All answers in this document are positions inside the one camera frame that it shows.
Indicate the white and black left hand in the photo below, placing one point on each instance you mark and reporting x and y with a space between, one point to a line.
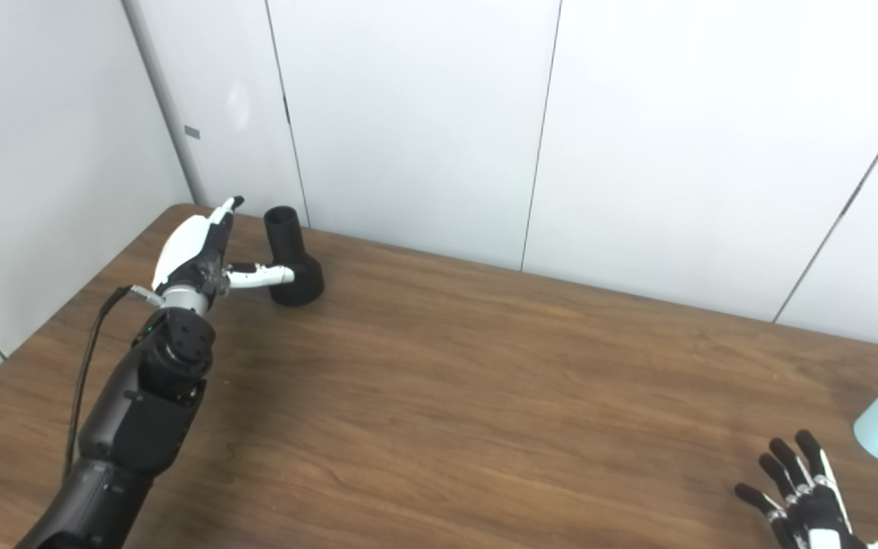
184 248

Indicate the white and black right hand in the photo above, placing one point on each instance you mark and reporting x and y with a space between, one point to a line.
812 511

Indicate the black nozzle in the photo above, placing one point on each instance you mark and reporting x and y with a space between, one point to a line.
286 236

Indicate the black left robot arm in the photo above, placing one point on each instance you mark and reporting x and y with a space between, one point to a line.
142 412

